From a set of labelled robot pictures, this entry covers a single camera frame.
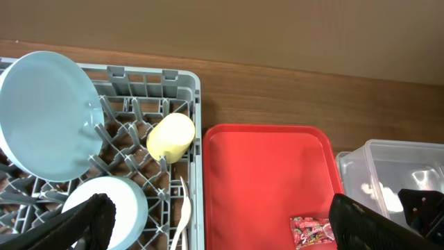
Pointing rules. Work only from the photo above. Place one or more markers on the light blue plate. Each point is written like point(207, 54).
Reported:
point(49, 112)

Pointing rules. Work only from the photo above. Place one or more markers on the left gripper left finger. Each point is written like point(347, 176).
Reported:
point(89, 224)

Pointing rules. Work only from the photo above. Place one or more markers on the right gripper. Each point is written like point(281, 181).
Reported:
point(423, 211)

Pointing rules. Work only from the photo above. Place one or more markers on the cream plastic spoon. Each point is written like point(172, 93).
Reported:
point(178, 236)

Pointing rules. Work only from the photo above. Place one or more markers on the yellow plastic cup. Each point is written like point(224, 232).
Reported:
point(171, 137)

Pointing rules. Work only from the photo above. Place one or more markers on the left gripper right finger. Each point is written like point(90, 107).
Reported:
point(356, 227)

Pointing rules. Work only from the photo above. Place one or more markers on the red plastic tray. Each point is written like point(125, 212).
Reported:
point(257, 177)

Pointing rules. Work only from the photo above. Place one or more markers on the light blue bowl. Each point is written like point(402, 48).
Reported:
point(131, 206)

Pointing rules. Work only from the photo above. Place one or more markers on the clear plastic bin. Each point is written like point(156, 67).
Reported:
point(374, 174)

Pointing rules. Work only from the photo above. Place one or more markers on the cream plastic fork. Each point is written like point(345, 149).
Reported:
point(185, 205)

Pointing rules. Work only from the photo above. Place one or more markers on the grey dishwasher rack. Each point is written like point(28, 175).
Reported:
point(135, 100)

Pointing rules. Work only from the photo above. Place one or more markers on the red snack wrapper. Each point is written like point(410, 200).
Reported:
point(309, 231)

